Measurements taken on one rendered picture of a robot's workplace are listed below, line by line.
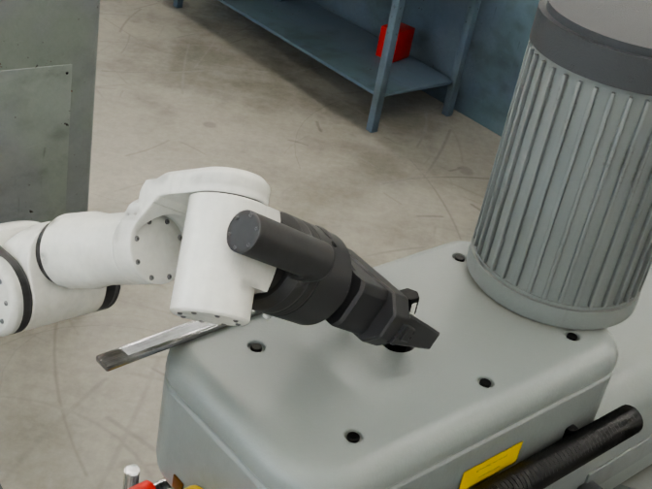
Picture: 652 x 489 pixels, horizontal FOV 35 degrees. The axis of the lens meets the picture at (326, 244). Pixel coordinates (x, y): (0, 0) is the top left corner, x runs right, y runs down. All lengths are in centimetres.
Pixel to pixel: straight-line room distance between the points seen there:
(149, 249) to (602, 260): 48
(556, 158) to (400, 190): 446
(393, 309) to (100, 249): 27
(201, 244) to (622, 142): 45
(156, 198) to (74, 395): 299
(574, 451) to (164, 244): 49
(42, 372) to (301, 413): 304
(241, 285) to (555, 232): 40
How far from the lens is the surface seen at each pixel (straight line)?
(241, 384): 96
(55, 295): 101
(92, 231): 93
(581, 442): 115
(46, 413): 377
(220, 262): 81
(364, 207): 527
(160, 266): 91
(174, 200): 88
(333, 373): 99
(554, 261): 111
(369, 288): 92
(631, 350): 141
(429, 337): 100
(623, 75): 102
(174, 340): 99
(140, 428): 372
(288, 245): 80
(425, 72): 652
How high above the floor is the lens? 250
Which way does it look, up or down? 31 degrees down
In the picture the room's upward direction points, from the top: 11 degrees clockwise
